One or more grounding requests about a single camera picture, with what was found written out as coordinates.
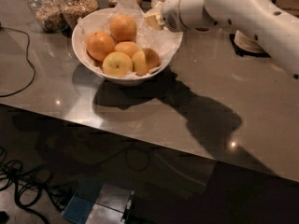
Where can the glass jar, far left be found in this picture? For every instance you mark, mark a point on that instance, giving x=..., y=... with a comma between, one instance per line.
x=48, y=14

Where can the stack of paper plates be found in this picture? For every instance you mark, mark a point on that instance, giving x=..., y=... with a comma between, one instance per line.
x=247, y=43

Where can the white ceramic bowl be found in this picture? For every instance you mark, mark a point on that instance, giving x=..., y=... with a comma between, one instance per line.
x=79, y=48

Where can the glass jar with oats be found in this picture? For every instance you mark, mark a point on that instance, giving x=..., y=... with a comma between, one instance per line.
x=73, y=10

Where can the orange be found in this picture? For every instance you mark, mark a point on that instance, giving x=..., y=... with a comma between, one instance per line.
x=99, y=45
x=126, y=49
x=144, y=60
x=123, y=28

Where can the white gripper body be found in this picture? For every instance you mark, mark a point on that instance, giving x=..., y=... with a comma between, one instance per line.
x=175, y=12

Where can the yellow-orange fruit, front left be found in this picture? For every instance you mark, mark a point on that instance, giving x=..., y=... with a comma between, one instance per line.
x=117, y=64

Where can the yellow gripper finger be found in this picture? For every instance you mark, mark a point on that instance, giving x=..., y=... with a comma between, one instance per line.
x=154, y=19

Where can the blue grey floor pedal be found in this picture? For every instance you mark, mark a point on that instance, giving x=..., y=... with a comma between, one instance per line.
x=99, y=203

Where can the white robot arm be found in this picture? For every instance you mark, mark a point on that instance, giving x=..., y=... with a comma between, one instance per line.
x=275, y=31

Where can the black plate tray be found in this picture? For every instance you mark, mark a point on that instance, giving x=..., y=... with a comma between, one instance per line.
x=241, y=52

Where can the white paper bowl liner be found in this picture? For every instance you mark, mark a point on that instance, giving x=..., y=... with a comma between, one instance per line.
x=155, y=38

